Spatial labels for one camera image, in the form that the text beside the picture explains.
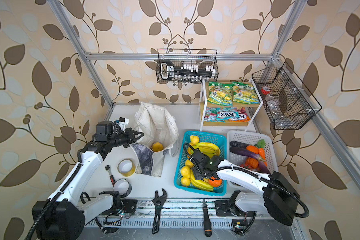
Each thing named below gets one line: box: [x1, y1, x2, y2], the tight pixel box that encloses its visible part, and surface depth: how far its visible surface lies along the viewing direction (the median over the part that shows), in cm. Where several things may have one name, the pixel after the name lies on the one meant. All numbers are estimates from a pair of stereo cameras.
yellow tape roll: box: [117, 158, 136, 177], surface depth 88 cm
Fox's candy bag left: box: [204, 107, 240, 123], surface depth 90 cm
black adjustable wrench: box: [151, 188, 168, 235], surface depth 77 cm
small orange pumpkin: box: [246, 157, 259, 169], surface depth 85 cm
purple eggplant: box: [229, 146, 265, 162], surface depth 86 cm
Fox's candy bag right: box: [228, 107, 251, 123], surface depth 91 cm
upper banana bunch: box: [191, 142, 221, 159], surface depth 93 cm
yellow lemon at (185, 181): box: [181, 177, 191, 187], surface depth 80 cm
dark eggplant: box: [229, 141, 252, 149], surface depth 96 cm
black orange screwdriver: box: [202, 199, 212, 237], surface depth 70 cm
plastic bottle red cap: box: [261, 86, 284, 120], surface depth 79 cm
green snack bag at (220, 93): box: [207, 81, 234, 107], surface depth 77 cm
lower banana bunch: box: [190, 169, 214, 192], surface depth 79 cm
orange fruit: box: [208, 176, 223, 188], surface depth 75 cm
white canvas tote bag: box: [131, 102, 180, 177], surface depth 86 cm
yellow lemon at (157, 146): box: [152, 142, 164, 152], surface depth 93 cm
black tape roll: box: [112, 178, 132, 198], surface depth 82 cm
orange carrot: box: [254, 139, 268, 167], surface depth 91 cm
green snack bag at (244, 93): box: [231, 81, 260, 105], surface depth 77 cm
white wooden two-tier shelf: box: [199, 78, 264, 132], surface depth 81 cm
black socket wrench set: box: [160, 60, 216, 81], surface depth 86 cm
